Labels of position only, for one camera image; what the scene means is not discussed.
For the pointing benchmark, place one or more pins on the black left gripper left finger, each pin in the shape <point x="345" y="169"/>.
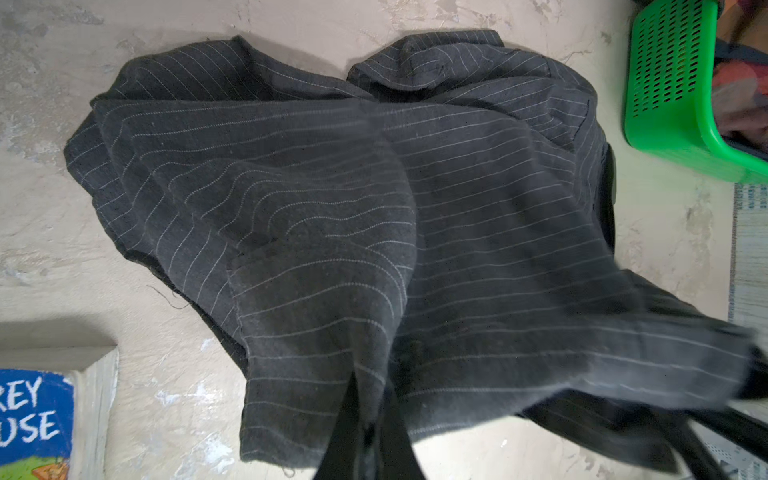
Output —
<point x="343" y="456"/>

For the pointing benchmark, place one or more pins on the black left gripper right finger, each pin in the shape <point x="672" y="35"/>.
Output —
<point x="393" y="451"/>

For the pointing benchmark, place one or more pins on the grey pinstriped long sleeve shirt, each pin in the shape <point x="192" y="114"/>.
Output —
<point x="440" y="220"/>

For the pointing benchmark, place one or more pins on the blue treehouse book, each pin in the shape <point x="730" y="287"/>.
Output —
<point x="55" y="408"/>

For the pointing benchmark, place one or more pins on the green plastic basket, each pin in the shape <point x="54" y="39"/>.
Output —
<point x="668" y="111"/>

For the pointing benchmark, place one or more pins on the plaid red shirt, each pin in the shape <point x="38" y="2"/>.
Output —
<point x="739" y="85"/>

